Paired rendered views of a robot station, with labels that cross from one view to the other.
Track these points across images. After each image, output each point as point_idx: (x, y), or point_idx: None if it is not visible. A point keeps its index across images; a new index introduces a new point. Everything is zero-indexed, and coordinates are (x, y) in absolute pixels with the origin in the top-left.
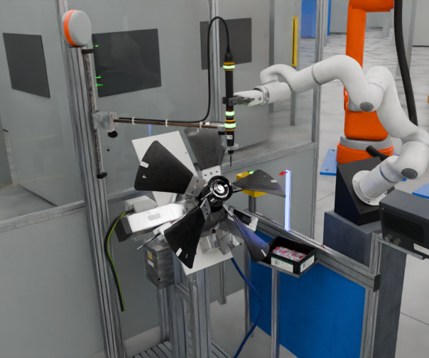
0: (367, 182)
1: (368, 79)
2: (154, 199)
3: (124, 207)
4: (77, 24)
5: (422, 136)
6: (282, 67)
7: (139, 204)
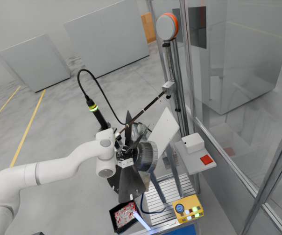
0: None
1: None
2: (214, 150)
3: (202, 135)
4: (158, 26)
5: None
6: (77, 147)
7: (138, 126)
